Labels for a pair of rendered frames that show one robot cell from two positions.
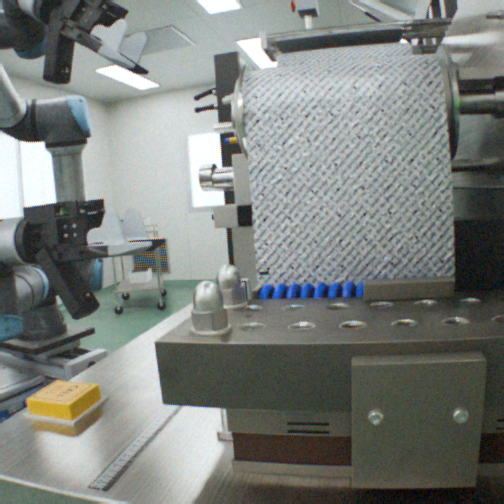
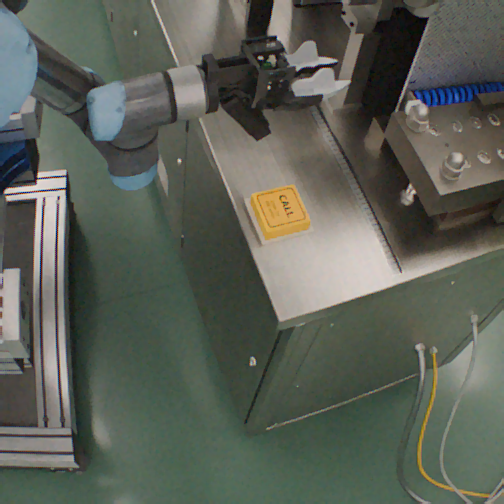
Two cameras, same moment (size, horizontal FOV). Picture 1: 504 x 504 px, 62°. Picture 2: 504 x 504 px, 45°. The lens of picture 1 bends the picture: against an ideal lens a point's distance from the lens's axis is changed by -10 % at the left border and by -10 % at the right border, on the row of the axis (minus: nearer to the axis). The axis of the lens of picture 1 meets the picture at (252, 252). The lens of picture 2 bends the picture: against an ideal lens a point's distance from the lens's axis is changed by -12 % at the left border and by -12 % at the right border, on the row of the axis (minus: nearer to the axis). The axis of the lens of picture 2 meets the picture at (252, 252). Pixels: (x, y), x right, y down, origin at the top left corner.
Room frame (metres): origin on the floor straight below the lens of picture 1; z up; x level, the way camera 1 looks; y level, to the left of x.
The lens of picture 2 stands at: (0.14, 0.66, 1.76)
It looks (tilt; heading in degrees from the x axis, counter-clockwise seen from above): 60 degrees down; 316
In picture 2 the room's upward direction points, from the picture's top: 12 degrees clockwise
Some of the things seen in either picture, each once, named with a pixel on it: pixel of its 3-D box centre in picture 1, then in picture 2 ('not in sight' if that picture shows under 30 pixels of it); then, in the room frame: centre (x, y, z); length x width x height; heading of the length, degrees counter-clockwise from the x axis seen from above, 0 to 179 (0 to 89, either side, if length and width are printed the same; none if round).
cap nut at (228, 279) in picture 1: (228, 285); (420, 114); (0.49, 0.03, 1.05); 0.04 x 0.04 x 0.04
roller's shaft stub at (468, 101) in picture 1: (474, 102); not in sight; (0.54, -0.30, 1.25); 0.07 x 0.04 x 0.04; 75
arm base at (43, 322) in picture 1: (39, 316); not in sight; (1.19, 0.61, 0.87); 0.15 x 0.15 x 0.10
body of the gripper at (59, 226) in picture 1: (62, 232); (245, 77); (0.63, 0.27, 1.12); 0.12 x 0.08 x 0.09; 75
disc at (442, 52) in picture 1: (445, 103); not in sight; (0.55, -0.26, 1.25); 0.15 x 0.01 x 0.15; 165
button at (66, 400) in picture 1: (64, 399); (280, 211); (0.52, 0.25, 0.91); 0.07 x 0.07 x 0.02; 75
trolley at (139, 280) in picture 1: (137, 262); not in sight; (5.28, 1.34, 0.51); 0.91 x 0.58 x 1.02; 9
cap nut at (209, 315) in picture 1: (208, 305); (454, 162); (0.40, 0.04, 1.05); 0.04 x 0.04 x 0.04
